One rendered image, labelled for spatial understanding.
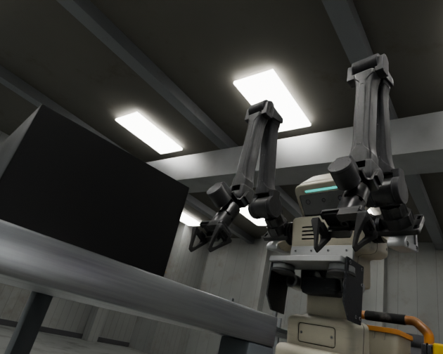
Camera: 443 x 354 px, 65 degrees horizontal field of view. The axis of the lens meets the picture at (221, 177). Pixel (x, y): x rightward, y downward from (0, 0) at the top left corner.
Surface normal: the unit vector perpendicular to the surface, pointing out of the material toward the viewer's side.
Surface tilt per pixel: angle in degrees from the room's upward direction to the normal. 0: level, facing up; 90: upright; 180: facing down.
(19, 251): 90
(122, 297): 90
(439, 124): 90
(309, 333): 98
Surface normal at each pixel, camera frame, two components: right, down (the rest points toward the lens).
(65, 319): 0.79, -0.09
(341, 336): -0.71, -0.32
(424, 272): -0.57, -0.47
